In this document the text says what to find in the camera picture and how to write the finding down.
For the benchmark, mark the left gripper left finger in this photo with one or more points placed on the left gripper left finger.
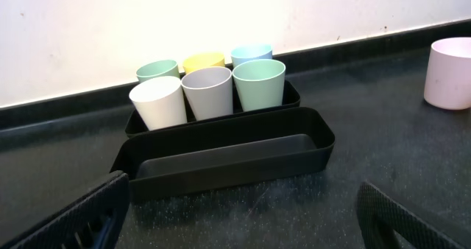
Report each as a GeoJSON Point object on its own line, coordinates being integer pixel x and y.
{"type": "Point", "coordinates": [92, 208]}

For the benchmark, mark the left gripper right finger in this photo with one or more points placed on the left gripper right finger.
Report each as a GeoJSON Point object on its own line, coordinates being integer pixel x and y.
{"type": "Point", "coordinates": [382, 219]}

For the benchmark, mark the pink cup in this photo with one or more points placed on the pink cup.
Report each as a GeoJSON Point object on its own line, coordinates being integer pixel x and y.
{"type": "Point", "coordinates": [449, 76]}

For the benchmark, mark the white cup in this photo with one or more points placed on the white cup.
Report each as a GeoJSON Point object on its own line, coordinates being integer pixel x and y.
{"type": "Point", "coordinates": [160, 101]}

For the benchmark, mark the black tray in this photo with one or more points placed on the black tray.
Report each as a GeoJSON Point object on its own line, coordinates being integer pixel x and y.
{"type": "Point", "coordinates": [291, 96]}
{"type": "Point", "coordinates": [228, 177]}

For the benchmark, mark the green cup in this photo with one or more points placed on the green cup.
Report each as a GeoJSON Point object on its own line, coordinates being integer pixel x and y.
{"type": "Point", "coordinates": [156, 69]}
{"type": "Point", "coordinates": [259, 85]}

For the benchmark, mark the grey cup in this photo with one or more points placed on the grey cup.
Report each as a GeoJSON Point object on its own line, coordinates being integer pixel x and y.
{"type": "Point", "coordinates": [208, 92]}

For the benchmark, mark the yellow cup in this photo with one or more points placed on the yellow cup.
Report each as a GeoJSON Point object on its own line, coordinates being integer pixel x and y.
{"type": "Point", "coordinates": [202, 61]}

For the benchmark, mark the blue cup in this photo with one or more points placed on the blue cup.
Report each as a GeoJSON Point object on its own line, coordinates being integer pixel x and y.
{"type": "Point", "coordinates": [250, 52]}

